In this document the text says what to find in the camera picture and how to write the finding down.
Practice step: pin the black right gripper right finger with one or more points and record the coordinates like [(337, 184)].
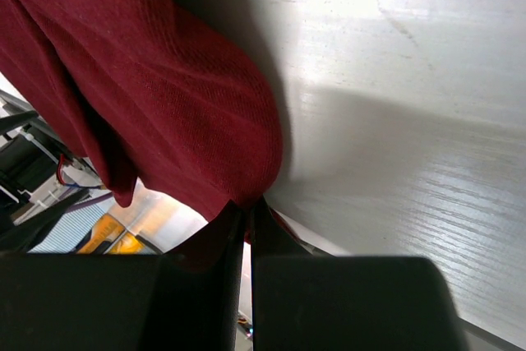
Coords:
[(301, 301)]

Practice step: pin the dark red t-shirt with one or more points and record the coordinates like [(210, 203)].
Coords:
[(150, 94)]

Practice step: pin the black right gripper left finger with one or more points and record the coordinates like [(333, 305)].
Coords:
[(184, 299)]

